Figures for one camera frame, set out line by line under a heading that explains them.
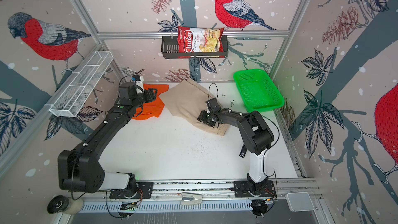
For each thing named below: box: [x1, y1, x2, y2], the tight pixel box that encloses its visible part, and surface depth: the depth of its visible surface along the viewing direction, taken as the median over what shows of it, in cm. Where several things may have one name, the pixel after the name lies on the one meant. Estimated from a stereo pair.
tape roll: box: [46, 194, 84, 215], surface depth 63 cm
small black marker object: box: [238, 143, 248, 159], surface depth 85 cm
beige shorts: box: [159, 78, 230, 136], surface depth 105 cm
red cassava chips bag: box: [177, 25, 225, 53], surface depth 90 cm
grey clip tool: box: [180, 191, 203, 205], surface depth 71 cm
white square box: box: [285, 191, 315, 213], surface depth 71 cm
